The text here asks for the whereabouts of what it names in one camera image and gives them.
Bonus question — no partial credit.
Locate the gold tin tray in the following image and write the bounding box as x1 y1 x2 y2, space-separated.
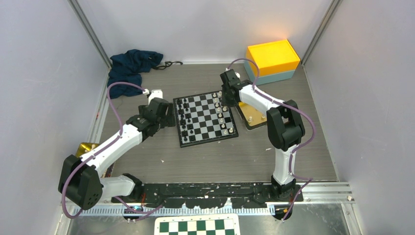
236 102 267 131

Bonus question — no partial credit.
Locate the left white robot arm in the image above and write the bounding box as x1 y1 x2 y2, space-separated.
58 97 175 211

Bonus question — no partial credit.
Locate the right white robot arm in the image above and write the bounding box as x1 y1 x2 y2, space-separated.
220 69 305 201

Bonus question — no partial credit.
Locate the gold tin with brown pieces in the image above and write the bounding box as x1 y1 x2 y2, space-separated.
75 142 115 178

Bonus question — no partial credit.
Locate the green checkered calibration board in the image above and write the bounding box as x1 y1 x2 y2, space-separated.
154 213 241 235

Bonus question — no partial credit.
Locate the black and white chessboard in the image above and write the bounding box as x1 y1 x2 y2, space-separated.
173 91 239 148

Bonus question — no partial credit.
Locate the dark blue cloth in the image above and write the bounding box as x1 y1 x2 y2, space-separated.
107 49 163 86

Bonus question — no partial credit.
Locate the orange and teal box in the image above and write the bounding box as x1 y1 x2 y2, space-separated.
244 39 300 85

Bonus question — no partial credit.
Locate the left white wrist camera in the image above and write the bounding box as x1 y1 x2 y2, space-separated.
142 89 163 104

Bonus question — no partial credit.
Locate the black cord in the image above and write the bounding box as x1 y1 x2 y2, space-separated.
152 60 184 71

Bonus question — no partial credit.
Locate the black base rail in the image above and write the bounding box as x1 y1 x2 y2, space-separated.
121 182 300 209

